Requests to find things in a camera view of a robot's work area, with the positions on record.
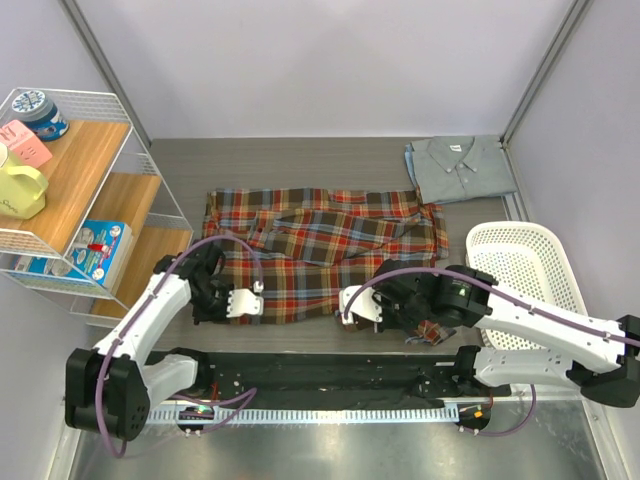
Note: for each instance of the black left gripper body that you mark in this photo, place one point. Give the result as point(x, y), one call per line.
point(213, 298)

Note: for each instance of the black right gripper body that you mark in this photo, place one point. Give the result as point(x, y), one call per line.
point(406, 316)

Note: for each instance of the red brown plaid shirt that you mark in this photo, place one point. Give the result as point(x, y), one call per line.
point(314, 242)

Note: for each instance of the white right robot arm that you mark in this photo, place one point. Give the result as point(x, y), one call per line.
point(599, 357)

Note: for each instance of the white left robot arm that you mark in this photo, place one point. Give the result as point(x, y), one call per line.
point(111, 388)

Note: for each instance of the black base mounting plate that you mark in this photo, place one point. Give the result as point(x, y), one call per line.
point(323, 381)

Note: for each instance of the blue product box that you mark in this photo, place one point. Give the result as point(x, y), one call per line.
point(97, 253)

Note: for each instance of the white perforated plastic basket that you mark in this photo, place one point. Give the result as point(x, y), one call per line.
point(528, 258)

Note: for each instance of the folded grey button shirt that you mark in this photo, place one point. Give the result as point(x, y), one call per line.
point(457, 168)

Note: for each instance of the folded light blue shirt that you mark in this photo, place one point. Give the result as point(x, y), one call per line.
point(408, 157)

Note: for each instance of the yellow plastic pitcher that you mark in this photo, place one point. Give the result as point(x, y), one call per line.
point(22, 189)

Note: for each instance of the pink small box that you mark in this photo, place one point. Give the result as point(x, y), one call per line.
point(25, 144)

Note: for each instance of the blue round tin can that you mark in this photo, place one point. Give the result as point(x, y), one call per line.
point(40, 114)

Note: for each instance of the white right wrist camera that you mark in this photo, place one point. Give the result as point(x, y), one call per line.
point(354, 307)

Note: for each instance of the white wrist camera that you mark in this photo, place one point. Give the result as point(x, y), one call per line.
point(246, 301)
point(354, 307)

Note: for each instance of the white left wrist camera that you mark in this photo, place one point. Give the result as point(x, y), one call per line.
point(246, 301)

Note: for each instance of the white slotted cable duct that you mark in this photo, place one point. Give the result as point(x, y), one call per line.
point(180, 414)

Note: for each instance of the aluminium frame rail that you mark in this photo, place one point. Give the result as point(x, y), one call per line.
point(547, 392)

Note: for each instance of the white wire wooden shelf rack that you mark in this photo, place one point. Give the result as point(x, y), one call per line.
point(102, 169)

